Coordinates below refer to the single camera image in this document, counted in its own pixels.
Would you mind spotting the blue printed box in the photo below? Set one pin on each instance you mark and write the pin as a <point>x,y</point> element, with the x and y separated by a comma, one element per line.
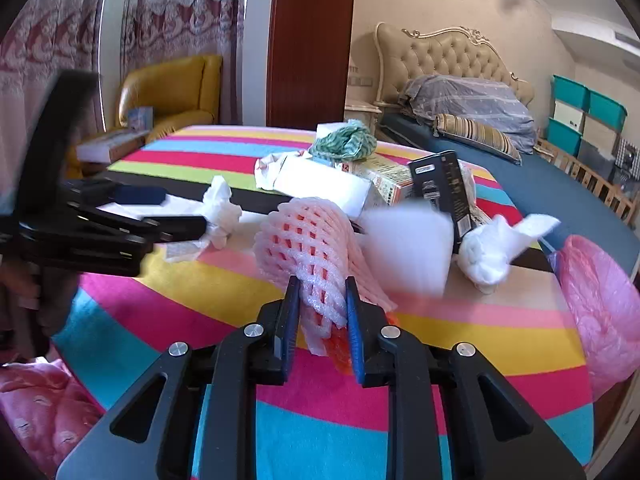
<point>140,119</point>

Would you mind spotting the printed orange-edged carton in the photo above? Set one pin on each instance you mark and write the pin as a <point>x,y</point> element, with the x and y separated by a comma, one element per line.
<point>387,180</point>

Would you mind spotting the green knitted cloth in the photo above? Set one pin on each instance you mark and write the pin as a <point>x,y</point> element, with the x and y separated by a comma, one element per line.
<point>345,142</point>

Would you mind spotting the beige tufted headboard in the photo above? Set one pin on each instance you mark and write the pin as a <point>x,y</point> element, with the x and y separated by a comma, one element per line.
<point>450,55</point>

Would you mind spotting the red-brown wooden column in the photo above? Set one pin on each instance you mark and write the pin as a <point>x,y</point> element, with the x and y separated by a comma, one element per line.
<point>310,35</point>

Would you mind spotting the pink patterned lace curtain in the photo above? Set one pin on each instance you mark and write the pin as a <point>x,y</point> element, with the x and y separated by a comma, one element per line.
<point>175,10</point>

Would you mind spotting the white foam block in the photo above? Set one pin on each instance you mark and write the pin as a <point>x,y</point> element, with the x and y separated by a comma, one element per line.
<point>405,245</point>

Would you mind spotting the white tissue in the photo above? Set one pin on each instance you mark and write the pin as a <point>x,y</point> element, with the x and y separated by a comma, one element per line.
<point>220,210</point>

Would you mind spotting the wooden bed rail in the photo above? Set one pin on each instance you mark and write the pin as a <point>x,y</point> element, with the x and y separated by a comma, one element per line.
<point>590,180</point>

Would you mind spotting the white paper wad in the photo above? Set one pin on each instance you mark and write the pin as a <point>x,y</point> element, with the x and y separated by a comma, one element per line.
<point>490,260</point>

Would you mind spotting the white paper scrap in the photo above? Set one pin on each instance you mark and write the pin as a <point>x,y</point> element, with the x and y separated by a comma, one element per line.
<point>185,252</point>

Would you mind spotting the brown striped pillow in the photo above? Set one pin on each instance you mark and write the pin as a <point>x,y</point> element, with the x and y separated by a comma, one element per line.
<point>475,132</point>

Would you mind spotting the stack of teal-lidded storage bins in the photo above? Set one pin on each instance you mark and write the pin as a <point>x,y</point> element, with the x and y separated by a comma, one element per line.
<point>585,110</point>

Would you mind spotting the rainbow striped tablecloth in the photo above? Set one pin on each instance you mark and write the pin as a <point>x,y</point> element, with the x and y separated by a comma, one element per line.
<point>320,435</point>

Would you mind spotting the cream nightstand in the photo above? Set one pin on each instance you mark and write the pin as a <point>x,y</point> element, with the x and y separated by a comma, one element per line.
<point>362,110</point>

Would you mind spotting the orange foam fruit net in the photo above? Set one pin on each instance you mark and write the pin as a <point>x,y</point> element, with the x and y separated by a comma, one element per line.
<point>340,356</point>

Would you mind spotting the pink foam fruit net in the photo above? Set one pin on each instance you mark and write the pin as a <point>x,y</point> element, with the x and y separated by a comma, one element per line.
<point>310,240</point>

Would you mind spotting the person's left hand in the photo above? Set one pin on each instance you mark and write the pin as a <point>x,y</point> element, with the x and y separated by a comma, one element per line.
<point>20,290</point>

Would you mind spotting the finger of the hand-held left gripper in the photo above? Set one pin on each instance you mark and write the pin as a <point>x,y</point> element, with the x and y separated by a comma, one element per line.
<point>175,229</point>
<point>137,195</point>

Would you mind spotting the white tissue packet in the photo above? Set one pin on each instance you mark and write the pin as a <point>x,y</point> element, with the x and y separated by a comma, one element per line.
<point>320,185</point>

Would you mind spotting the crumpled white wrapper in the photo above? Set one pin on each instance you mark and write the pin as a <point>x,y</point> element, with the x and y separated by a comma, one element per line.
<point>265,172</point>

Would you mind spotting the yellow leather armchair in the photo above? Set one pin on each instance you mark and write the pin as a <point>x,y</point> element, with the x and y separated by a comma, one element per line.
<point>170,90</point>

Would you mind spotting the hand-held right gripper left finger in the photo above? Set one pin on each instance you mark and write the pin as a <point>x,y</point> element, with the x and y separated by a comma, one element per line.
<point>292,330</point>

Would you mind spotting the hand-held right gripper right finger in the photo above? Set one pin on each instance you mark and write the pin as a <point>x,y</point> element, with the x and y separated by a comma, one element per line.
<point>352,340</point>

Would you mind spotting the black cardboard box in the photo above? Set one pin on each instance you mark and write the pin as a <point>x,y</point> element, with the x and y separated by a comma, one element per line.
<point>442,185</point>

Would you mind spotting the blue bed mattress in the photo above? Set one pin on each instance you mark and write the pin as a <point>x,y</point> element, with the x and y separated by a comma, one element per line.
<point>560,195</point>

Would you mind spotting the pink plastic trash bag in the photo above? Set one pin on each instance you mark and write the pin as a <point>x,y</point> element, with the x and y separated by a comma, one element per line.
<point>600,310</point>

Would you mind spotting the long white box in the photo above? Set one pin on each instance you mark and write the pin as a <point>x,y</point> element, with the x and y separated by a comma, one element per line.
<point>105,147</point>

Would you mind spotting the wall switch panel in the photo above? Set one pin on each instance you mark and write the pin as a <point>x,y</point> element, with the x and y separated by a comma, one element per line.
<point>361,80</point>

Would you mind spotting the blue-grey striped duvet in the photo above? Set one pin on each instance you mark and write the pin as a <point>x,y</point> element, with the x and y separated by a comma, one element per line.
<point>475,100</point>

